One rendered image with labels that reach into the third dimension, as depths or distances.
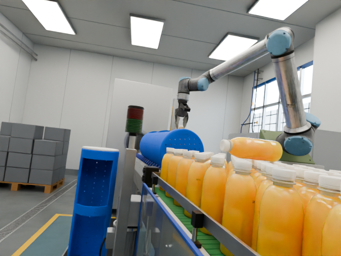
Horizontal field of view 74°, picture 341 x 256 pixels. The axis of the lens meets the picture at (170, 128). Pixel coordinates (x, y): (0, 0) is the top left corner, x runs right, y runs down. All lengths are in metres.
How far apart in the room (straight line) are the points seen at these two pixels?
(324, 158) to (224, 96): 4.68
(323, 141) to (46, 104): 6.21
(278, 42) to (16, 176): 4.53
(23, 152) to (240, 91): 5.77
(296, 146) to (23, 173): 4.36
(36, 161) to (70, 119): 2.24
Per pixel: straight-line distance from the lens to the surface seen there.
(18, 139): 4.87
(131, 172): 0.85
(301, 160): 1.80
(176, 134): 1.37
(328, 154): 2.86
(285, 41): 1.35
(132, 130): 0.83
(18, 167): 4.90
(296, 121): 1.50
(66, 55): 7.10
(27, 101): 7.12
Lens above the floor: 1.14
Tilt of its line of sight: 4 degrees up
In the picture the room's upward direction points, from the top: 6 degrees clockwise
